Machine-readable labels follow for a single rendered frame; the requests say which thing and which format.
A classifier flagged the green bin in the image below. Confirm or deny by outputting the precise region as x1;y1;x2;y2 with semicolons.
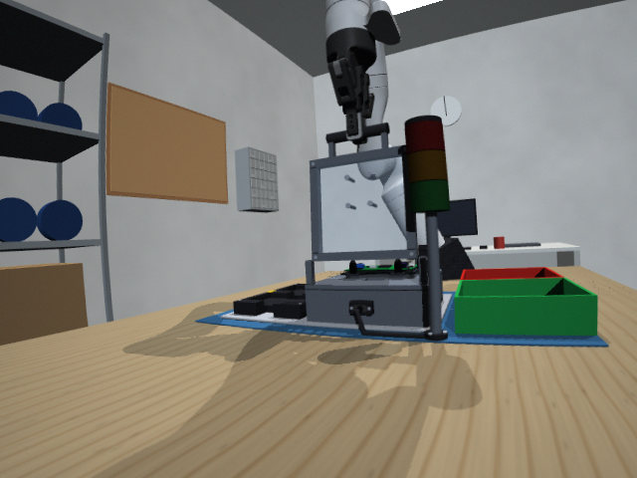
454;278;597;336

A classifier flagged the red bin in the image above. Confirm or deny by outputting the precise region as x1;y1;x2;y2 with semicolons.
460;267;564;280

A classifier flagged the green circuit board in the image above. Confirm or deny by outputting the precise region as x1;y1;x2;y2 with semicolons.
356;260;417;271

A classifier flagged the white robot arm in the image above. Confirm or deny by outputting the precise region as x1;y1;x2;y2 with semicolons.
325;0;426;245

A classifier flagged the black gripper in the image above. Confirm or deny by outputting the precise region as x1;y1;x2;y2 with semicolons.
326;28;377;145

